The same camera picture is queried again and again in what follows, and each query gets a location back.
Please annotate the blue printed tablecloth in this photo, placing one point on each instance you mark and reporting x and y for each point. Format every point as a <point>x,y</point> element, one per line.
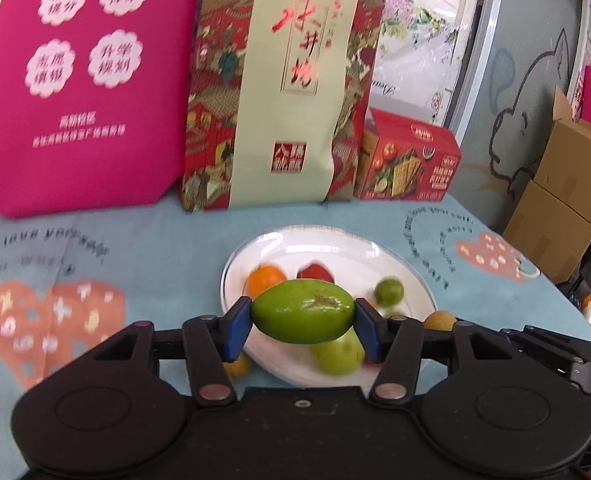
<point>150,250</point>

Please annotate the pink fabric tote bag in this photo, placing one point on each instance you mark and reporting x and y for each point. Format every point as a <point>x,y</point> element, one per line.
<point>90,125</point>

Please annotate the red apple with stem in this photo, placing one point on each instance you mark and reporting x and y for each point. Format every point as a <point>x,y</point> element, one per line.
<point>315,273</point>

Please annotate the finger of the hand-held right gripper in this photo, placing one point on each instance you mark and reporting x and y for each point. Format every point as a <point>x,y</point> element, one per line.
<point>555,345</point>

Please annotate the oval green fruit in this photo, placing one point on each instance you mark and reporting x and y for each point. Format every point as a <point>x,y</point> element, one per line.
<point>303,312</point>

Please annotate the red cracker box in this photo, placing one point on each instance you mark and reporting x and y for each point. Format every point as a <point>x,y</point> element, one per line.
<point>410,160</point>

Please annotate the brown longan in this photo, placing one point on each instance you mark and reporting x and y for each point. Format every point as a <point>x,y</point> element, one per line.
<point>439,320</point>
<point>238,366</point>

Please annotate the white round plate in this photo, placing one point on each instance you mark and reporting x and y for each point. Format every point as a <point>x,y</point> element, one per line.
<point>325,250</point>

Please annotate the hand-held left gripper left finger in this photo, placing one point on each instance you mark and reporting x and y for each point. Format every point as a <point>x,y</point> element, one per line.
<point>235,332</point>

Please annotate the brown cardboard box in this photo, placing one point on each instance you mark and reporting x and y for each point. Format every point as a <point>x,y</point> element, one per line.
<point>550,230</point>
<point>580,165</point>

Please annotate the red and green gift bag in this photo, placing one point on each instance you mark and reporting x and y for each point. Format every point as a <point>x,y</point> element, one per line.
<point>295,125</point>

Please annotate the white bottle with orange cap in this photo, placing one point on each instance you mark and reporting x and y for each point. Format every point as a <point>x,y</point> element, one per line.
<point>590,310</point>

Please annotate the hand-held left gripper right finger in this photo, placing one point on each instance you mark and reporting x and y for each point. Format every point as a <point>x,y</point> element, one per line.
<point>370,335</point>

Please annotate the large green pear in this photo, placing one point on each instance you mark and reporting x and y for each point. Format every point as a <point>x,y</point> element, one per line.
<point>338,355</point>

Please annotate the floral printed sheet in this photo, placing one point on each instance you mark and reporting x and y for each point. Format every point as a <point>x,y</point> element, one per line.
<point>415,40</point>

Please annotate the white door frame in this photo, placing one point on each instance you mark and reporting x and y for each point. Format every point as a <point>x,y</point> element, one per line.
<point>478,45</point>

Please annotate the large orange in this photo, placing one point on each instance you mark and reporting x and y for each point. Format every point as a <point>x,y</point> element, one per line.
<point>264,280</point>

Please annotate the small round green fruit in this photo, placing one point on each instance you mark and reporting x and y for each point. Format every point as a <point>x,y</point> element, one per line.
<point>389,291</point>

